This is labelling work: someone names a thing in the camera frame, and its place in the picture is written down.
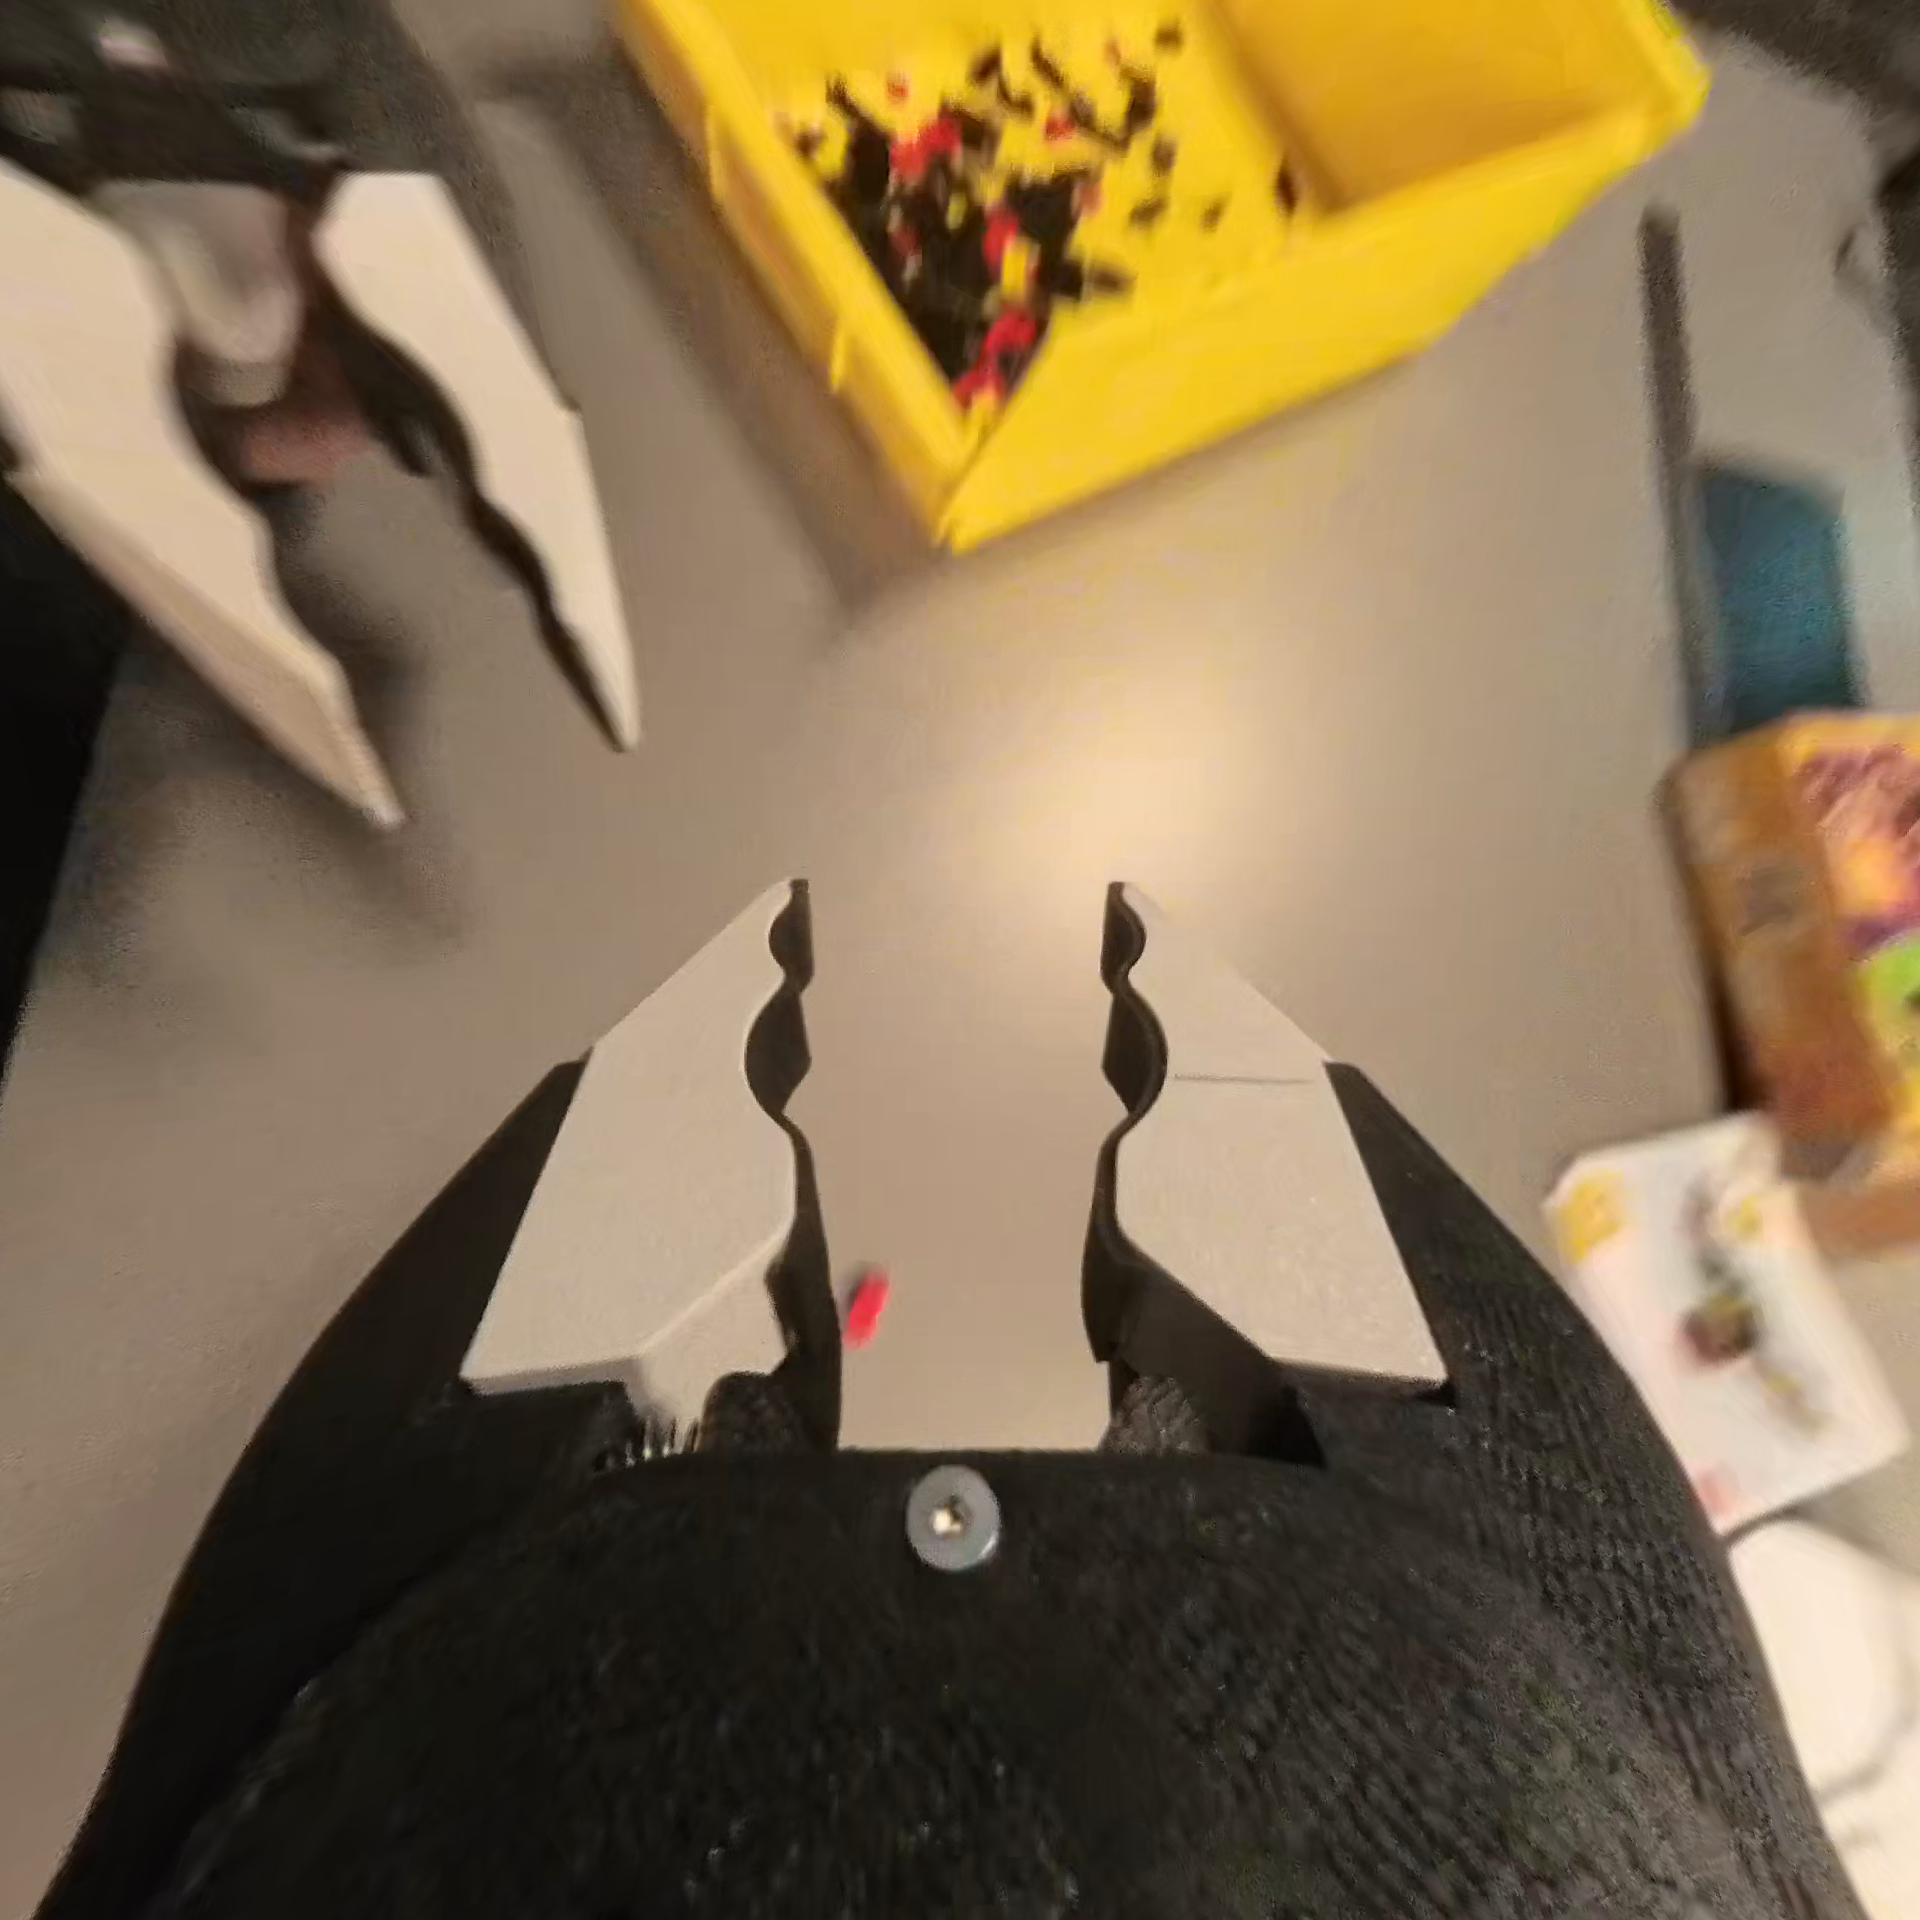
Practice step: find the closed instruction booklet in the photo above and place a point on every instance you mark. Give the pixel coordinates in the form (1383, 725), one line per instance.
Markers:
(1725, 1320)

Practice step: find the colourful toy set box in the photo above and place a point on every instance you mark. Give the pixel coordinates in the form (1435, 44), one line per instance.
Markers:
(1798, 945)

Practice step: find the pile of toy bricks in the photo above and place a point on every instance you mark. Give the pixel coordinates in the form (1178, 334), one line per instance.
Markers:
(990, 196)

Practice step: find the yellow plastic bin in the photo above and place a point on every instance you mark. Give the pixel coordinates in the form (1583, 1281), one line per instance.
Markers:
(1349, 254)

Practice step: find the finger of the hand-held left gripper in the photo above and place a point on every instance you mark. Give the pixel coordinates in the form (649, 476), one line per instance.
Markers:
(119, 449)
(496, 404)

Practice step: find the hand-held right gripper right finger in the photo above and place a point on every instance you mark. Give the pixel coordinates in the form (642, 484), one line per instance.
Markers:
(1277, 1214)

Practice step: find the small red toy brick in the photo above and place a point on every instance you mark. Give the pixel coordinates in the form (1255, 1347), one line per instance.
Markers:
(865, 1306)

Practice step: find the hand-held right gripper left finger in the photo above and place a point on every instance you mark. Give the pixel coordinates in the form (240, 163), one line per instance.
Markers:
(646, 1199)

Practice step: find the person's left hand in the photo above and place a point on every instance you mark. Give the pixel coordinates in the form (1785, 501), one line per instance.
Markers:
(306, 433)

